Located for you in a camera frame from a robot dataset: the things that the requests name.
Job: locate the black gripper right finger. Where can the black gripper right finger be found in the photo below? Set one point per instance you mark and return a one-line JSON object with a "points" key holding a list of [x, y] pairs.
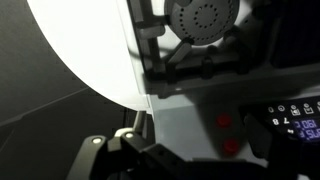
{"points": [[260, 136]]}

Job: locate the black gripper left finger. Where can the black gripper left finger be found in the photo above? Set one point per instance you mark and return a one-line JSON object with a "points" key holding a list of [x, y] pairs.
{"points": [[140, 121]]}

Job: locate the red round stove button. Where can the red round stove button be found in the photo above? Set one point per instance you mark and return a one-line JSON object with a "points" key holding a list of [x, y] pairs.
{"points": [[224, 120], [231, 146]]}

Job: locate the white toy stove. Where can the white toy stove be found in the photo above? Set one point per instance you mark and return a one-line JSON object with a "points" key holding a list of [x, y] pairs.
{"points": [[180, 126]]}

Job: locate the black stove display panel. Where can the black stove display panel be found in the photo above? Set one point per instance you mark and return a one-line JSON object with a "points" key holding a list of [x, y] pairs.
{"points": [[300, 111]]}

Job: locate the black stove grate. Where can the black stove grate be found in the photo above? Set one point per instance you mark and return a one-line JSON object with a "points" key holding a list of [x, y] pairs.
{"points": [[206, 68]]}

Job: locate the grey round stove burner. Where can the grey round stove burner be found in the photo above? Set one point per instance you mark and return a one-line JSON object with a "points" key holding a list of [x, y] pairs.
{"points": [[203, 20]]}

